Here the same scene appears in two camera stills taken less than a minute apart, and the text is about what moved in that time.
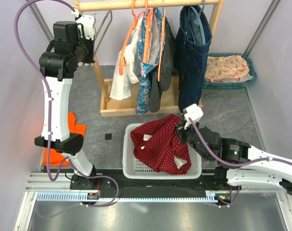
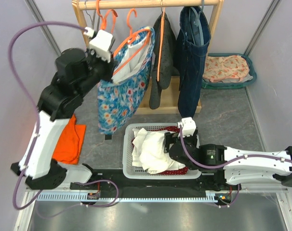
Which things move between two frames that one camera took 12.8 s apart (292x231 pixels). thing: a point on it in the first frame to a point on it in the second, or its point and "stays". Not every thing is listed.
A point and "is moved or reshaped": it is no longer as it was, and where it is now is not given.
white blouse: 121,84 to 148,152
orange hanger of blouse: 136,17 to 103,20
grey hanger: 105,32 to 92,20
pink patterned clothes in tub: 229,69 stays
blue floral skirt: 155,44 to 118,98
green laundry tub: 217,85 stays
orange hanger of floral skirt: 148,34 to 129,38
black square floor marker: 108,136 stays
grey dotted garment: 156,87 stays
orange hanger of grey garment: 162,44 stays
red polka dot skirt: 156,143 is moved or reshaped
